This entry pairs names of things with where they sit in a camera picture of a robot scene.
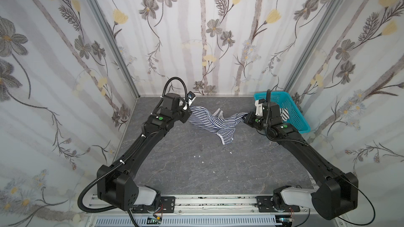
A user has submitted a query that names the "blue striped tank top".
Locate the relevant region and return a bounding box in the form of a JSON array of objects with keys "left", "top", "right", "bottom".
[{"left": 189, "top": 106, "right": 247, "bottom": 145}]

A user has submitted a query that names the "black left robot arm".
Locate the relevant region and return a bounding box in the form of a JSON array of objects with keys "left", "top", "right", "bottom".
[{"left": 97, "top": 91, "right": 196, "bottom": 211}]

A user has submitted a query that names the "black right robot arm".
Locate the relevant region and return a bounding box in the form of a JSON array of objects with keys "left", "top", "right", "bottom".
[{"left": 244, "top": 99, "right": 359, "bottom": 220}]

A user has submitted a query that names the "black striped tank top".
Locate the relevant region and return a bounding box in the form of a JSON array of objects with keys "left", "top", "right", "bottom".
[{"left": 280, "top": 108, "right": 290, "bottom": 122}]

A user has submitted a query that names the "teal plastic basket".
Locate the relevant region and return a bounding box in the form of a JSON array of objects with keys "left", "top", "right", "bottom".
[{"left": 270, "top": 91, "right": 310, "bottom": 134}]

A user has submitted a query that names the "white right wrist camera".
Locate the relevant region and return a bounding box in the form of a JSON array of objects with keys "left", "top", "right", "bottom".
[{"left": 255, "top": 99, "right": 266, "bottom": 117}]

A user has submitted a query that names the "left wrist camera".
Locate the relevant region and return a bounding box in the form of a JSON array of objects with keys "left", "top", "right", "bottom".
[{"left": 185, "top": 91, "right": 196, "bottom": 105}]

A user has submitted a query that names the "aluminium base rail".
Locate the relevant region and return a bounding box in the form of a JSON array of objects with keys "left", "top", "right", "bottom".
[{"left": 85, "top": 193, "right": 343, "bottom": 216}]

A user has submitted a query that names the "white vented cable duct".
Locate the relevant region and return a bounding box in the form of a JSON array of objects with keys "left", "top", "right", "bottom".
[{"left": 94, "top": 215, "right": 278, "bottom": 227}]

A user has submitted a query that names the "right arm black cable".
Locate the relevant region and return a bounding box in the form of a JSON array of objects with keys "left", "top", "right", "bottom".
[{"left": 293, "top": 170, "right": 376, "bottom": 227}]

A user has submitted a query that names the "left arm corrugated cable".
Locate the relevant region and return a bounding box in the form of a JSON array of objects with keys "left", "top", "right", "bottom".
[{"left": 77, "top": 160, "right": 127, "bottom": 213}]

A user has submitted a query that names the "aluminium corner post right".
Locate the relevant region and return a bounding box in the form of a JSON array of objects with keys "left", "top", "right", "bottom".
[{"left": 284, "top": 0, "right": 344, "bottom": 92}]

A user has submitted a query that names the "aluminium corner post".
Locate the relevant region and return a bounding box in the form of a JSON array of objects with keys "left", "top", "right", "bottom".
[
  {"left": 87, "top": 0, "right": 140, "bottom": 100},
  {"left": 284, "top": 0, "right": 344, "bottom": 92}
]

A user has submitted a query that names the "aluminium corner post left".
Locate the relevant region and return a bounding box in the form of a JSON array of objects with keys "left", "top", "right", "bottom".
[{"left": 87, "top": 0, "right": 140, "bottom": 100}]

